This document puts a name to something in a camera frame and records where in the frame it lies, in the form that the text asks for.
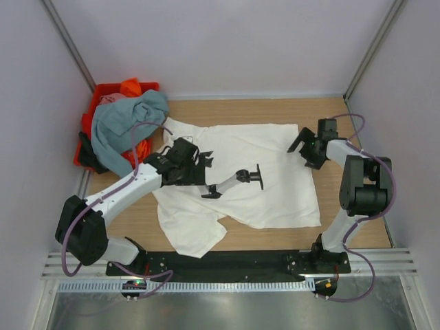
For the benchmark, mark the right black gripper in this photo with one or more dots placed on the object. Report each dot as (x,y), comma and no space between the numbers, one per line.
(306,135)

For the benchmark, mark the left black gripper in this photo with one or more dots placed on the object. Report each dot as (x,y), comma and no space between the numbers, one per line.
(196,177)

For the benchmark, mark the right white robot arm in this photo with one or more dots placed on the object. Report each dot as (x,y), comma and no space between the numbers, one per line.
(367,191)

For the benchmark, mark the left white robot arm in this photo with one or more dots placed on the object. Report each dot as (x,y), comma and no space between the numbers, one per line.
(82,228)

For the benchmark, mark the blue-grey t-shirt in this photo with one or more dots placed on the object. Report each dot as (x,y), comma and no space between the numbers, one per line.
(120,125)

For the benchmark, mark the orange t-shirt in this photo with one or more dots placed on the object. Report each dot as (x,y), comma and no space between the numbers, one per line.
(131,88)

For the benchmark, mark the black t-shirt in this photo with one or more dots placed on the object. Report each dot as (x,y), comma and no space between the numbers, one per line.
(87,157)

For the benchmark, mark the pink t-shirt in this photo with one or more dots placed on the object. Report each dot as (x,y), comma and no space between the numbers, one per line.
(111,98)

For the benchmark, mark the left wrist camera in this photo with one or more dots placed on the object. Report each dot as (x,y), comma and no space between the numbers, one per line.
(188,139)

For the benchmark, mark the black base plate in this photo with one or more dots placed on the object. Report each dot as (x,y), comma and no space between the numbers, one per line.
(260,266)

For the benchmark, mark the slotted cable duct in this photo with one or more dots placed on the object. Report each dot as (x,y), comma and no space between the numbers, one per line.
(136,286)

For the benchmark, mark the right aluminium frame post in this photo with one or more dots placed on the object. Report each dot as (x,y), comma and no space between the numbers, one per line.
(385,27)

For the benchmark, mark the aluminium frame post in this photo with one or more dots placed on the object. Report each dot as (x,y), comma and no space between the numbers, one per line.
(68,42)
(385,27)

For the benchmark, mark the left aluminium frame post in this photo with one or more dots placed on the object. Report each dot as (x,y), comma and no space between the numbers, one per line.
(68,42)

